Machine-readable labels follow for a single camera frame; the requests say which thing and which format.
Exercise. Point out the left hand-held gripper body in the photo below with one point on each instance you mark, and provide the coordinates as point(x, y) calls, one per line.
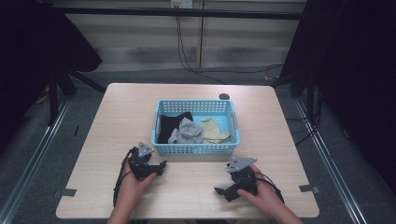
point(140, 163)

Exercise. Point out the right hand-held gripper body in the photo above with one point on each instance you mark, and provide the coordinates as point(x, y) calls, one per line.
point(243, 182)

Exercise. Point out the person's left hand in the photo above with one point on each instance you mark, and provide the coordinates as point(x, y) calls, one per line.
point(132, 186)

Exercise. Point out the person's right hand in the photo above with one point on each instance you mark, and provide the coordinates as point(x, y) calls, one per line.
point(267, 196)

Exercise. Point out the light blue plastic basket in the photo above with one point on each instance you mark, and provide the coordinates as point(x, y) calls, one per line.
point(195, 149)

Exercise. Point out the black sock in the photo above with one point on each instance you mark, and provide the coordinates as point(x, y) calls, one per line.
point(169, 126)

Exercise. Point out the grey sock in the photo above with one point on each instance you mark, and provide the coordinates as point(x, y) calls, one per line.
point(188, 132)

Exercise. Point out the cream sock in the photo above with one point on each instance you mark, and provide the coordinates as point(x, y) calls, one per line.
point(213, 130)

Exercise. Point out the grey tape strip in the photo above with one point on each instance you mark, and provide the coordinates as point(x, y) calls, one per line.
point(65, 192)
point(309, 188)

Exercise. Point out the dark round table cap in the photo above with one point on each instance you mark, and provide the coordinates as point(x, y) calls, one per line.
point(224, 96)

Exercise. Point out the black metal stand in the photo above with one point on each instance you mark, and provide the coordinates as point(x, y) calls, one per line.
point(309, 93)
point(53, 99)

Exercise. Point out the black curtain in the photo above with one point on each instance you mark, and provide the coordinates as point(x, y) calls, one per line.
point(28, 56)
point(358, 77)

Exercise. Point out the metal floor rail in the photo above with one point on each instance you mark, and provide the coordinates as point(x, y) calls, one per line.
point(40, 146)
point(327, 158)

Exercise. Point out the black horizontal frame bar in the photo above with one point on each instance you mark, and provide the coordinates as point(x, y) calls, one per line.
point(174, 12)

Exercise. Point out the white wall socket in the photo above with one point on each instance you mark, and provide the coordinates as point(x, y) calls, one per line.
point(181, 3)

